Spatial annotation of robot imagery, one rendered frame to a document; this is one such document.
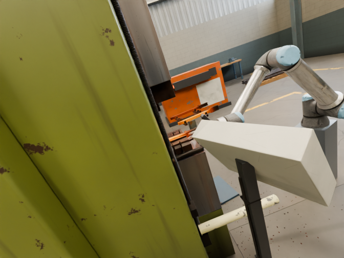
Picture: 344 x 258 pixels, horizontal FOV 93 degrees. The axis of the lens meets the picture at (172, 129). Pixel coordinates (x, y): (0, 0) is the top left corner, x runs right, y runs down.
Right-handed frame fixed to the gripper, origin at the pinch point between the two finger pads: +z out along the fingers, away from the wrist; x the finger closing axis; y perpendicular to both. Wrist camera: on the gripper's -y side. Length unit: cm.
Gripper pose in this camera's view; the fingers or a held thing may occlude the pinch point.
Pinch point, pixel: (189, 132)
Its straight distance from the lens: 109.8
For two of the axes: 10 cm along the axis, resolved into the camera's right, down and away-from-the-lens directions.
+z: -9.4, 3.3, -0.5
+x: -1.5, -2.8, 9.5
